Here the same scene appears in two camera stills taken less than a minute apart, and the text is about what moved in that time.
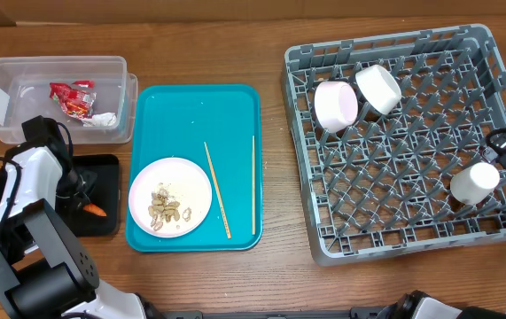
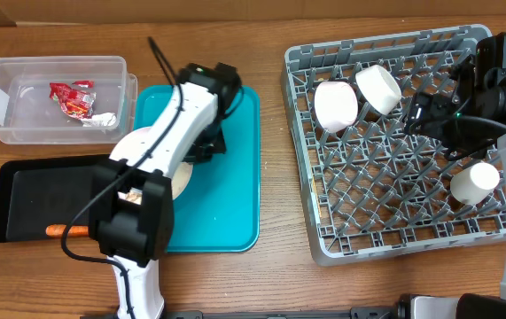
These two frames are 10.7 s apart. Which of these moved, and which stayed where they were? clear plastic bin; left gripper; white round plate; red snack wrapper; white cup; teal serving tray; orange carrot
Moved: orange carrot; white round plate; left gripper
Stayed: white cup; red snack wrapper; clear plastic bin; teal serving tray
